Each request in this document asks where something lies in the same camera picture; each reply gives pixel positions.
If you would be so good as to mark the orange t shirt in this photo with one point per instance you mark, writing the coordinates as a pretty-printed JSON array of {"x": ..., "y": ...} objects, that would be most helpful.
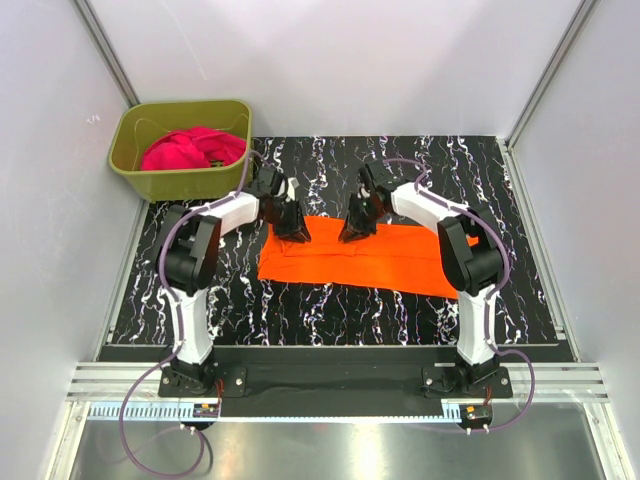
[{"x": 402, "y": 258}]

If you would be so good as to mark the magenta pink t shirt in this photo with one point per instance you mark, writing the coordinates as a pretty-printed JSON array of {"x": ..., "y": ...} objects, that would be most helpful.
[{"x": 194, "y": 148}]

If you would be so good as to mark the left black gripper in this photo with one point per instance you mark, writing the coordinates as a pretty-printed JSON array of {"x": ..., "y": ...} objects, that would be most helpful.
[{"x": 295, "y": 230}]

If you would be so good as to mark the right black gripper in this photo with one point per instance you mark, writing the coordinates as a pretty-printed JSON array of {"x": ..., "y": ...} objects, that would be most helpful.
[{"x": 354, "y": 229}]

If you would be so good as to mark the olive green plastic bin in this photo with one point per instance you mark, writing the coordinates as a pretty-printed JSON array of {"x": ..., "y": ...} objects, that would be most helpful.
[{"x": 144, "y": 125}]

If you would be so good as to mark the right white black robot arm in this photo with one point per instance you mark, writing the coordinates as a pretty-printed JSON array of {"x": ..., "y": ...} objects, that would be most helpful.
[{"x": 473, "y": 258}]

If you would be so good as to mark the orange connector box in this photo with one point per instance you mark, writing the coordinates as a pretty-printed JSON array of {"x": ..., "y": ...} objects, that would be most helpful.
[
  {"x": 206, "y": 410},
  {"x": 482, "y": 412}
]

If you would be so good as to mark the aluminium frame rail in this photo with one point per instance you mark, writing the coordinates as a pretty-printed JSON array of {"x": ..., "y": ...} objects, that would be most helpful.
[{"x": 516, "y": 386}]

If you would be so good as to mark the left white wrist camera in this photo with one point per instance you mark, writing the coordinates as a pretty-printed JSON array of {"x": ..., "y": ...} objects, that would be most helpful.
[{"x": 288, "y": 189}]

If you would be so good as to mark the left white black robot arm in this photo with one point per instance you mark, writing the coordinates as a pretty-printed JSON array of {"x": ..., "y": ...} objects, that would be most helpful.
[{"x": 186, "y": 262}]

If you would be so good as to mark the left orange connector box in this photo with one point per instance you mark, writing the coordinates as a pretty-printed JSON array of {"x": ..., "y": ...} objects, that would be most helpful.
[{"x": 206, "y": 410}]

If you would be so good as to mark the right orange connector box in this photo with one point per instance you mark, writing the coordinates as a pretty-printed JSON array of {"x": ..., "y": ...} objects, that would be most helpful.
[{"x": 482, "y": 412}]

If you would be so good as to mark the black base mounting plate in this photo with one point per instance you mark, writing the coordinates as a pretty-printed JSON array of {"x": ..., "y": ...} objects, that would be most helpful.
[{"x": 330, "y": 375}]

